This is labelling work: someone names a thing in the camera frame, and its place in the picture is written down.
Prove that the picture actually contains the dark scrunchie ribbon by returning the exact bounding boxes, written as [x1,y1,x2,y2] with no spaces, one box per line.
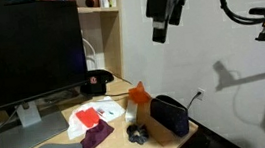
[125,122,150,147]

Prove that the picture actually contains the purple cloth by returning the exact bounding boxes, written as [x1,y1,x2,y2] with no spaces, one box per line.
[78,116,118,148]

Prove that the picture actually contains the light wooden shelf unit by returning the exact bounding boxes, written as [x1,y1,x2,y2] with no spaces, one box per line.
[35,0,131,89]

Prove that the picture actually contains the orange plastic bag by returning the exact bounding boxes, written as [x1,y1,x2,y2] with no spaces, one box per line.
[126,79,153,106]

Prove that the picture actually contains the dark brown cylinder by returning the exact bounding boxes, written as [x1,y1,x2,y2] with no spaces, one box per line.
[84,0,100,9]

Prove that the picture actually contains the navy dotted purse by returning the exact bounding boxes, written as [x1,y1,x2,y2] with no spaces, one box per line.
[147,91,192,141]

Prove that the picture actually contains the black cap with red logo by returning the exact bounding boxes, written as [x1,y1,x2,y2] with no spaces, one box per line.
[77,67,117,98]

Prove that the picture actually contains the white printed carton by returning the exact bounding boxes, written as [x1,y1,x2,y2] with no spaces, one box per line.
[122,98,141,124]

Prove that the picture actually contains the red packet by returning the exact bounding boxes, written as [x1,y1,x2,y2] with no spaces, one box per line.
[74,106,102,130]

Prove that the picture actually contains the black bag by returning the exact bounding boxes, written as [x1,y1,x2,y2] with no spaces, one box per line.
[166,113,246,148]

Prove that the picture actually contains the black computer monitor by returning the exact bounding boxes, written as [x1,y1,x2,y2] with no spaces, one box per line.
[0,0,92,112]

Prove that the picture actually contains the silver monitor stand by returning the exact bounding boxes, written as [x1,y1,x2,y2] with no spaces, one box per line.
[0,97,72,148]

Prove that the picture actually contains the white wall socket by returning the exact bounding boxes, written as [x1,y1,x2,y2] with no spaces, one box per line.
[195,87,208,102]

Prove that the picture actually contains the black plugged power cable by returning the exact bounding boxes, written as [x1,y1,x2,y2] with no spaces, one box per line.
[184,90,205,111]

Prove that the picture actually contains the black desk cable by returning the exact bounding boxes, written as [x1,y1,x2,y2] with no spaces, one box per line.
[101,71,136,99]

